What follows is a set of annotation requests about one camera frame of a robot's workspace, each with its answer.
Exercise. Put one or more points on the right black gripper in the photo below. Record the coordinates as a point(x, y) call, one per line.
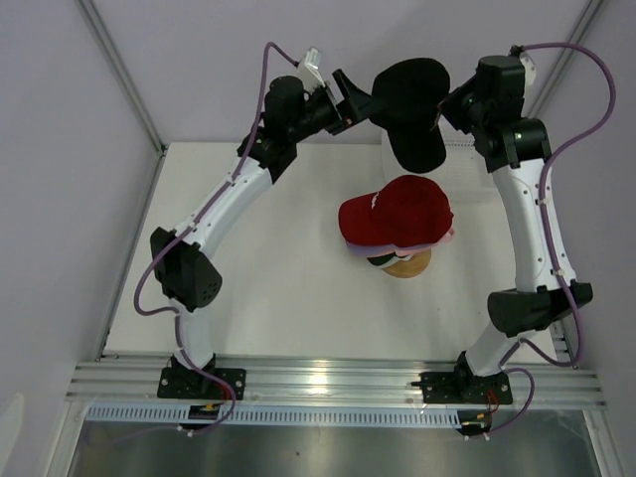
point(449, 106)

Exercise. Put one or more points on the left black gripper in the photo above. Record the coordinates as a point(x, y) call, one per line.
point(357, 105)

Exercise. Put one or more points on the black gold-logo cap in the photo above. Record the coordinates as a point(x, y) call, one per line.
point(409, 93)

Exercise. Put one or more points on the red baseball cap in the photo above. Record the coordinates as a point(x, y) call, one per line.
point(408, 211)

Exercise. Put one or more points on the purple LA baseball cap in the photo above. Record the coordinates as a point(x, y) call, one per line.
point(370, 250)

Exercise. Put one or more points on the pink baseball cap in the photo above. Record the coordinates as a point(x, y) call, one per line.
point(446, 238)

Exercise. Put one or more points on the white NY baseball cap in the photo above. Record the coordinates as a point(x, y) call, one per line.
point(386, 261)

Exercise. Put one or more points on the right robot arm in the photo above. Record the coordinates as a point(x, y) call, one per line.
point(516, 150)

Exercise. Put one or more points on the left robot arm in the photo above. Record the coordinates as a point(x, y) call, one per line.
point(288, 111)

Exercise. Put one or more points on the white plastic basket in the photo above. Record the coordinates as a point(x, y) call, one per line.
point(462, 176)

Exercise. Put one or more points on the wooden hat stand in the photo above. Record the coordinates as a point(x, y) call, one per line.
point(413, 268)

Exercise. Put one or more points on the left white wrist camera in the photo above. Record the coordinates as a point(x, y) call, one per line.
point(308, 72)

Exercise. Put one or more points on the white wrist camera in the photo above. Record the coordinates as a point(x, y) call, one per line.
point(308, 72)
point(527, 62)

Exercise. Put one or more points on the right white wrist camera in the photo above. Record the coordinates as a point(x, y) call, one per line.
point(527, 62)

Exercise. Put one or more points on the right aluminium corner post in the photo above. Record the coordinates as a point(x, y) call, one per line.
point(583, 25)

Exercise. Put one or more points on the aluminium corner post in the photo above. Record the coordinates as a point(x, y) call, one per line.
point(120, 71)
point(583, 25)

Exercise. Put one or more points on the left aluminium corner post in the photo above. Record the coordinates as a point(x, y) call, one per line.
point(120, 71)

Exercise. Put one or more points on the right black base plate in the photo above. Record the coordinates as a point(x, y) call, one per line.
point(457, 388)

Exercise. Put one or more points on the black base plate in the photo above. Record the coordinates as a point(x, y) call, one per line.
point(457, 388)
point(181, 383)

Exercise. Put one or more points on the aluminium mounting rail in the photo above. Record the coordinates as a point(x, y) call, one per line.
point(327, 382)

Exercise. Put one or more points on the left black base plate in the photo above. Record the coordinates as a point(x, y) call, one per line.
point(181, 383)

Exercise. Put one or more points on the white slotted cable duct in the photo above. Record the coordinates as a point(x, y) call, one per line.
point(207, 414)

